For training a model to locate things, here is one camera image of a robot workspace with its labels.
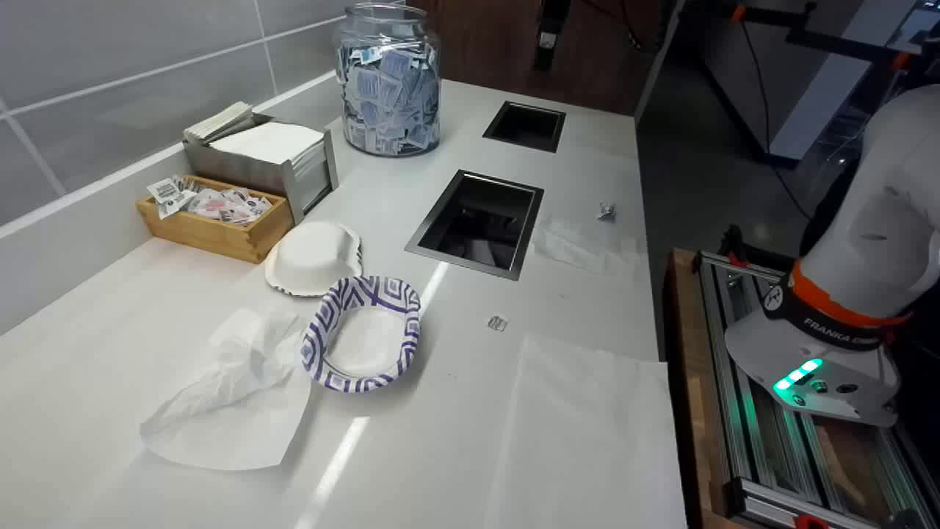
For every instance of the white paper towel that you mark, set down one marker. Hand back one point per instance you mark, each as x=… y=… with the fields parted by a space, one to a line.
x=584 y=244

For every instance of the large square counter opening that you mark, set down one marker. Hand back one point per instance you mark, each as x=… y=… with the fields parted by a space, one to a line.
x=478 y=223

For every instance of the small square counter opening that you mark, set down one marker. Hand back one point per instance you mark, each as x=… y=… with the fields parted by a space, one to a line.
x=524 y=123

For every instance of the crumpled white tissue paper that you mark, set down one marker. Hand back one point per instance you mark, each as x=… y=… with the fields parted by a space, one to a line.
x=230 y=401

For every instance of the tiny grey scrap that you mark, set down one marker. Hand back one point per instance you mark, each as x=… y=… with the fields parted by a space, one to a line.
x=497 y=320

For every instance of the small crumpled wrapper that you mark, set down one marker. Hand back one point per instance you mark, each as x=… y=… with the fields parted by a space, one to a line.
x=610 y=210

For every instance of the white paper bowl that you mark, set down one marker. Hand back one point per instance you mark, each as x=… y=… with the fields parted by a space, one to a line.
x=312 y=256

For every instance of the purple patterned paper bowl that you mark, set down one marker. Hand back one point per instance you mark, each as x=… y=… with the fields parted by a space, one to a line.
x=318 y=332

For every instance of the glass jar of blue packets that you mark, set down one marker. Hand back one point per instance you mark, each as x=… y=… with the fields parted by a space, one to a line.
x=385 y=88

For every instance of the flat white paper sheet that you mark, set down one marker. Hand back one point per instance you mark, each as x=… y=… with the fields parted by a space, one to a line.
x=588 y=442

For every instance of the metal napkin dispenser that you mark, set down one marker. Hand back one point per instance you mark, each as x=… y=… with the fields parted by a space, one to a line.
x=283 y=162

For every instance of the brown wooden cabinet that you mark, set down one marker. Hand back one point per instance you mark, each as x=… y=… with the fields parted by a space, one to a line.
x=490 y=38

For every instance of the pink sweetener packets pile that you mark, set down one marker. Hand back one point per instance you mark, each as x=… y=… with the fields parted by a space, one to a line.
x=230 y=207

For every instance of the wooden packet tray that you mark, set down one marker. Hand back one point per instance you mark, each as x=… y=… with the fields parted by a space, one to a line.
x=211 y=235

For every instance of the grey folded paper stack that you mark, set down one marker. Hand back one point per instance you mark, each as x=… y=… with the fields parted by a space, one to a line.
x=221 y=119

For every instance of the white printed packet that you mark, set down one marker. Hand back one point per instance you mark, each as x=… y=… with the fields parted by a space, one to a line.
x=170 y=195

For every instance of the light grey slanted panel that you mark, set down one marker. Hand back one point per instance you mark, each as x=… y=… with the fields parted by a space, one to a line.
x=832 y=88

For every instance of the black stand with orange clips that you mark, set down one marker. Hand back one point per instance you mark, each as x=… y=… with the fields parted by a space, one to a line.
x=813 y=23

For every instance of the aluminium profile base frame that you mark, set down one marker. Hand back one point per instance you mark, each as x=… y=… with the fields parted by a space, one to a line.
x=782 y=460

